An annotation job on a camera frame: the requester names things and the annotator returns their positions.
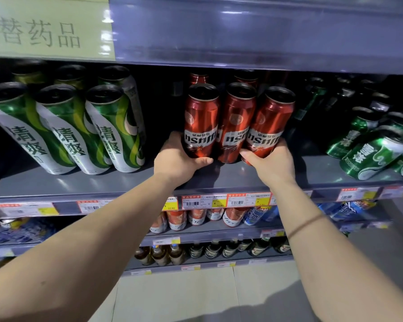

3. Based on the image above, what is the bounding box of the brown wrist band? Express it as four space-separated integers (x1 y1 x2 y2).
286 213 328 239

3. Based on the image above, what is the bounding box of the person's right hand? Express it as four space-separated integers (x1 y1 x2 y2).
239 138 296 188

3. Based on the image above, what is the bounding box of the yellow paper sign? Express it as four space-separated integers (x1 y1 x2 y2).
0 0 116 61

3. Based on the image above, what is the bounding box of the person's right forearm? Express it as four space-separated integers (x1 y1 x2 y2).
270 181 403 322

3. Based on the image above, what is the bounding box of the person's left forearm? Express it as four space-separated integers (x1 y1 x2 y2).
0 174 175 322

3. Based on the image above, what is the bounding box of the grey store shelving unit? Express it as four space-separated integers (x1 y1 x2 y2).
0 0 403 277

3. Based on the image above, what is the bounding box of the person's left hand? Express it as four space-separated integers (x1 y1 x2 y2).
153 131 214 186

